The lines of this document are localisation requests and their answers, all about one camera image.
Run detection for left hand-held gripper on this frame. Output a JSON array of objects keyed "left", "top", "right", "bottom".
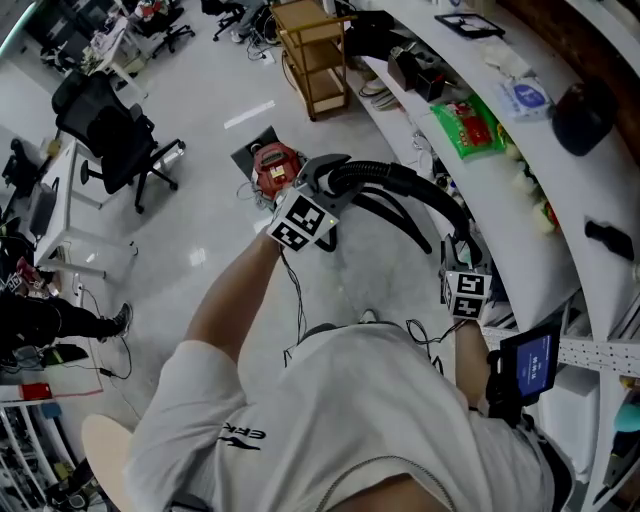
[{"left": 266, "top": 153, "right": 369, "bottom": 254}]

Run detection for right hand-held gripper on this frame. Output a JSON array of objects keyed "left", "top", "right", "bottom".
[{"left": 438, "top": 233, "right": 495, "bottom": 321}]

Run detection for black vacuum hose with wand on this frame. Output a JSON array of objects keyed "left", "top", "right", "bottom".
[{"left": 313, "top": 158, "right": 485, "bottom": 264}]

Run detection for person's left forearm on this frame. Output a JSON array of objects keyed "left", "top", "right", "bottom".
[{"left": 183, "top": 227, "right": 282, "bottom": 374}]

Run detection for person's right forearm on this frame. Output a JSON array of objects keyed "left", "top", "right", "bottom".
[{"left": 452, "top": 318, "right": 495, "bottom": 407}]

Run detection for red vacuum cleaner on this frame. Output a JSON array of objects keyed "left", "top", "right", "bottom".
[{"left": 248, "top": 139, "right": 307, "bottom": 214}]

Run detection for white metal shelving unit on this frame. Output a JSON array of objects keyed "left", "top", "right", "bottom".
[{"left": 344, "top": 0, "right": 640, "bottom": 512}]

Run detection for artificial flower bunch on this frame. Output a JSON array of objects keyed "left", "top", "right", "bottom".
[{"left": 514, "top": 159, "right": 562, "bottom": 237}]

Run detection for grey metal plate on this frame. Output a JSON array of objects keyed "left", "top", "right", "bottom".
[{"left": 230, "top": 124, "right": 282, "bottom": 176}]

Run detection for yellow artificial sunflowers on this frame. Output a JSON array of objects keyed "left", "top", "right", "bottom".
[{"left": 494, "top": 123, "right": 522, "bottom": 157}]

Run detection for black chest-mounted screen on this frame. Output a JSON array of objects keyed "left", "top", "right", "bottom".
[{"left": 483, "top": 322, "right": 563, "bottom": 429}]

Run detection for green red snack packet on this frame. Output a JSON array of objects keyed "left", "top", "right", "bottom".
[{"left": 428, "top": 97, "right": 510, "bottom": 162}]

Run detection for brown box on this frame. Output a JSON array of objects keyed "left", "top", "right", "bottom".
[{"left": 387, "top": 47, "right": 420, "bottom": 92}]

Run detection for black box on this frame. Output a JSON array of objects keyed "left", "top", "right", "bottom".
[{"left": 414, "top": 69, "right": 447, "bottom": 105}]

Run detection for black handheld tool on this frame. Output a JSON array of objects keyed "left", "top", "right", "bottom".
[{"left": 583, "top": 218, "right": 636, "bottom": 262}]

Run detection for black bag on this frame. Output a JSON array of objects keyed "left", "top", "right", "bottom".
[{"left": 344, "top": 9, "right": 397, "bottom": 60}]

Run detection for blue white packet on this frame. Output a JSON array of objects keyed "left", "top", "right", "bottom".
[{"left": 494, "top": 77, "right": 552, "bottom": 122}]

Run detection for wooden shelf cart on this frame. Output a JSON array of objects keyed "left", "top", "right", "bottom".
[{"left": 269, "top": 0, "right": 360, "bottom": 122}]

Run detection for person's white shirt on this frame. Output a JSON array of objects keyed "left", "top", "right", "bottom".
[{"left": 122, "top": 322, "right": 577, "bottom": 512}]

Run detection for black mesh office chair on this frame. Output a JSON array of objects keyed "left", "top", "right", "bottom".
[{"left": 51, "top": 69, "right": 187, "bottom": 215}]

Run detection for white desk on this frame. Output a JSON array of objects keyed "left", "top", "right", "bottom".
[
  {"left": 82, "top": 17, "right": 150, "bottom": 101},
  {"left": 29, "top": 137, "right": 140, "bottom": 281}
]

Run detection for black green board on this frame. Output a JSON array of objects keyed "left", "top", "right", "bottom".
[{"left": 40, "top": 343, "right": 90, "bottom": 367}]

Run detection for round beige table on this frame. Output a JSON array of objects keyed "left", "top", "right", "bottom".
[{"left": 81, "top": 413, "right": 135, "bottom": 512}]

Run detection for red box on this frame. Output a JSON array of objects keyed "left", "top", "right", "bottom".
[{"left": 19, "top": 382, "right": 55, "bottom": 402}]

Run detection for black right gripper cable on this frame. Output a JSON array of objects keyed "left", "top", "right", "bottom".
[{"left": 404, "top": 317, "right": 471, "bottom": 377}]

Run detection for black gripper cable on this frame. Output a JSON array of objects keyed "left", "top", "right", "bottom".
[
  {"left": 277, "top": 247, "right": 309, "bottom": 369},
  {"left": 404, "top": 317, "right": 471, "bottom": 377}
]

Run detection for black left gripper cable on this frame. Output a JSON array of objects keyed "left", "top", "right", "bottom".
[{"left": 277, "top": 247, "right": 309, "bottom": 369}]

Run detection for black picture frame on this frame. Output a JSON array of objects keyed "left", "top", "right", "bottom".
[{"left": 433, "top": 12, "right": 507, "bottom": 42}]

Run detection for white wire rack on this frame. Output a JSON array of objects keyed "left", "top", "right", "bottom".
[{"left": 0, "top": 399, "right": 69, "bottom": 512}]

